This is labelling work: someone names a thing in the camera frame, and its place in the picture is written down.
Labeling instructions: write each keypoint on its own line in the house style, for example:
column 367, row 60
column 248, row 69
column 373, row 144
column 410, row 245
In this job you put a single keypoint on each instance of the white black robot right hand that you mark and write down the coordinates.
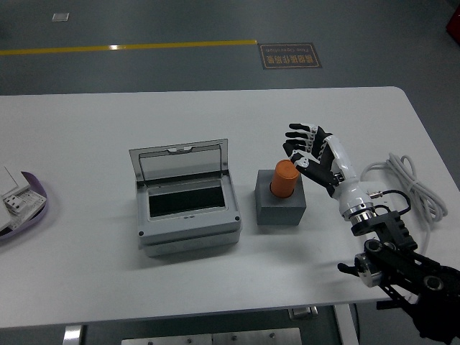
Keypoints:
column 345, row 169

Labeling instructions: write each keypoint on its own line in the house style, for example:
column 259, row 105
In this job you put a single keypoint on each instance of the orange cylinder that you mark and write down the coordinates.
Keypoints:
column 284, row 179

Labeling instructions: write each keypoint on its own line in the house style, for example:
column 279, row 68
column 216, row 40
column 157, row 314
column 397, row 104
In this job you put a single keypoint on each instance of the grey box with flap lid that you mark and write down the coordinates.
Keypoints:
column 187, row 230

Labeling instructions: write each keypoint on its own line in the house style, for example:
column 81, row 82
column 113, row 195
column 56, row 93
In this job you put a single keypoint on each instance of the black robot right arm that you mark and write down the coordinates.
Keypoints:
column 395, row 226

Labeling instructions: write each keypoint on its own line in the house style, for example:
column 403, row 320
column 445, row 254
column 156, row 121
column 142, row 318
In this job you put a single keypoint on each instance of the grey cube with round hole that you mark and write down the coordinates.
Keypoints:
column 280, row 212

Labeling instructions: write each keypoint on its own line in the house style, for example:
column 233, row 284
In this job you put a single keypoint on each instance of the brown floor sign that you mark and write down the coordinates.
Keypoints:
column 290, row 55

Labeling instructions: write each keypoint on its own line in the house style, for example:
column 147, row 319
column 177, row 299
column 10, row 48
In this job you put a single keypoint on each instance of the black under-table clip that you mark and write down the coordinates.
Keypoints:
column 382, row 305

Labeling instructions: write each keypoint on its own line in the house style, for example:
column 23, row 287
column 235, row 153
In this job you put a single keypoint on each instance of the white table leg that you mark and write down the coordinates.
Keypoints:
column 346, row 325

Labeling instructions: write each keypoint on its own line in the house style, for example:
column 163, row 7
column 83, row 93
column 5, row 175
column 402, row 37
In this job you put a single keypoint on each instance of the red crate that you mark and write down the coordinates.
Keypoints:
column 453, row 21

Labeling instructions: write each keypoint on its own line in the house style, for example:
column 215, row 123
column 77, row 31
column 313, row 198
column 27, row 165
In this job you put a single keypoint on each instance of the grey metal plate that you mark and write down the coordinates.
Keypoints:
column 212, row 338

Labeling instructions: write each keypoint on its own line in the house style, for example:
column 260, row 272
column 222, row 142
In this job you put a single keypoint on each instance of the yellow floor tape line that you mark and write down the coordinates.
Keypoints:
column 125, row 47

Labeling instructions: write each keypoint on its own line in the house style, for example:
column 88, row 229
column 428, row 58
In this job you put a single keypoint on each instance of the purple tray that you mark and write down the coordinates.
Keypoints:
column 40, row 187

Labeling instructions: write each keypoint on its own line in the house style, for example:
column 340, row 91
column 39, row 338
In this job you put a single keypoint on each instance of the silver table leg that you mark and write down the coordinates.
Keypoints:
column 72, row 335

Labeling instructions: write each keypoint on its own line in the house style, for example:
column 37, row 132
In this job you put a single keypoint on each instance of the white socket module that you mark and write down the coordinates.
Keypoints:
column 25, row 205

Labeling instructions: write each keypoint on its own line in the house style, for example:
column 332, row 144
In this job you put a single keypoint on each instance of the small grey floor plate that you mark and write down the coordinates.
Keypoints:
column 60, row 17

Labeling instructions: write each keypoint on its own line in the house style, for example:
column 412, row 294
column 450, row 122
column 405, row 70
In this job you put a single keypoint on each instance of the metal table bracket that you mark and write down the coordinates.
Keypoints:
column 303, row 312

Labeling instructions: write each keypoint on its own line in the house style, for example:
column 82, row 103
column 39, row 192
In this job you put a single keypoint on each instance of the white switch panel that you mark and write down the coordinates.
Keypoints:
column 7, row 181

